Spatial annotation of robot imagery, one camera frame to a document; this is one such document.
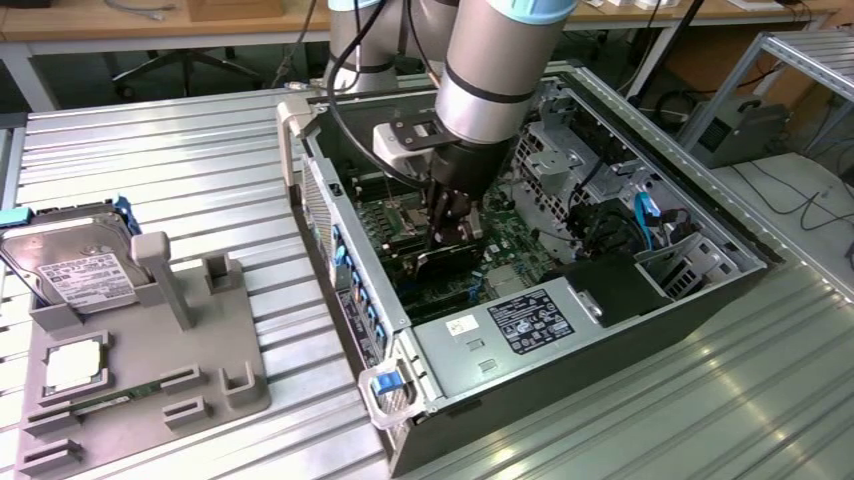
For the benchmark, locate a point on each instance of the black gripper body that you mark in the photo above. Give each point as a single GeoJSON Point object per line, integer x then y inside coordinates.
{"type": "Point", "coordinates": [470, 167]}

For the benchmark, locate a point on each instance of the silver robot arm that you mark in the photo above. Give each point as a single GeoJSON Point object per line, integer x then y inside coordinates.
{"type": "Point", "coordinates": [487, 65]}

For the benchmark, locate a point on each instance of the CPU socket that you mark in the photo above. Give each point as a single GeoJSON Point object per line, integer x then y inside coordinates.
{"type": "Point", "coordinates": [410, 217]}

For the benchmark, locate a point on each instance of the green motherboard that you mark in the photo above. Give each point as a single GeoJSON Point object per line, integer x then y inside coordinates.
{"type": "Point", "coordinates": [516, 245]}

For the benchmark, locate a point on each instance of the thin locking lever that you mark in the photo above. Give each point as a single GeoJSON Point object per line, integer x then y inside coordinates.
{"type": "Point", "coordinates": [387, 190]}

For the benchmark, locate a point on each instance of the black RAM slot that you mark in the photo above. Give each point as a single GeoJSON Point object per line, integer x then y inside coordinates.
{"type": "Point", "coordinates": [363, 181]}
{"type": "Point", "coordinates": [368, 192]}

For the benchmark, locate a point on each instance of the silver chipset heatsink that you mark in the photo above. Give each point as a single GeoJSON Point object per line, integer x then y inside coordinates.
{"type": "Point", "coordinates": [507, 282]}

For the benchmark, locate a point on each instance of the silver drive cage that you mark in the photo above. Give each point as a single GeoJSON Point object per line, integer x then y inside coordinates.
{"type": "Point", "coordinates": [567, 170]}

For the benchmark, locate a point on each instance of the blue expansion slot clip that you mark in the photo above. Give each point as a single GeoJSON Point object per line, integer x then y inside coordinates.
{"type": "Point", "coordinates": [337, 247]}
{"type": "Point", "coordinates": [355, 281]}
{"type": "Point", "coordinates": [374, 319]}
{"type": "Point", "coordinates": [382, 337]}
{"type": "Point", "coordinates": [364, 301]}

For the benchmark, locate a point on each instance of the black expansion slot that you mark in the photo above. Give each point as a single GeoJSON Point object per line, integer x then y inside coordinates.
{"type": "Point", "coordinates": [436, 305]}

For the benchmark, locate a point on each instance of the silver power supply unit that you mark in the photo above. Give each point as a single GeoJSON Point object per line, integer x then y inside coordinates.
{"type": "Point", "coordinates": [527, 320]}

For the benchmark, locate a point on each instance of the black plastic air shroud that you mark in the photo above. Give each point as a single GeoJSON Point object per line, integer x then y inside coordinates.
{"type": "Point", "coordinates": [600, 290]}

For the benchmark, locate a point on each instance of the silver disk bay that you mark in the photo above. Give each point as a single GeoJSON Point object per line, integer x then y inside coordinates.
{"type": "Point", "coordinates": [680, 270]}

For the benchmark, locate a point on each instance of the blue case latch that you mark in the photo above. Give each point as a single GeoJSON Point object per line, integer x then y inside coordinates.
{"type": "Point", "coordinates": [383, 385]}

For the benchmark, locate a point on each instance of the open black PC case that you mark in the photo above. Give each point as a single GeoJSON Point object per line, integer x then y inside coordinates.
{"type": "Point", "coordinates": [600, 375]}

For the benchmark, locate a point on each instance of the cardboard box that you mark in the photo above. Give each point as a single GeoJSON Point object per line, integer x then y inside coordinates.
{"type": "Point", "coordinates": [233, 10]}

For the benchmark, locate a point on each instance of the office chair base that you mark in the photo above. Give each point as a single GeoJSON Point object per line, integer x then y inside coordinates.
{"type": "Point", "coordinates": [183, 65]}

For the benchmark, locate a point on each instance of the grey plastic parts rack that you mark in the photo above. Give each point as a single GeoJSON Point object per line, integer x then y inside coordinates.
{"type": "Point", "coordinates": [167, 360]}

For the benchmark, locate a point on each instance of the hard disk with blue caddy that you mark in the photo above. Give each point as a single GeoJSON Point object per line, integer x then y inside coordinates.
{"type": "Point", "coordinates": [73, 270]}

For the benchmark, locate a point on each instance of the green RAM stick on rack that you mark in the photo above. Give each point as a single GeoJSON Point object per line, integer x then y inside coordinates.
{"type": "Point", "coordinates": [113, 400]}

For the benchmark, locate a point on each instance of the silver CPU chip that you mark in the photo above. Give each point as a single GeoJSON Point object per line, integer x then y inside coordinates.
{"type": "Point", "coordinates": [73, 365]}

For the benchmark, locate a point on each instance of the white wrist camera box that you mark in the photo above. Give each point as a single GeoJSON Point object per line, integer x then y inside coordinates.
{"type": "Point", "coordinates": [394, 150]}

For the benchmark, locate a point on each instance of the aluminium frame rack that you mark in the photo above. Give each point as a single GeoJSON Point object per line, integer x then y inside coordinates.
{"type": "Point", "coordinates": [801, 55]}

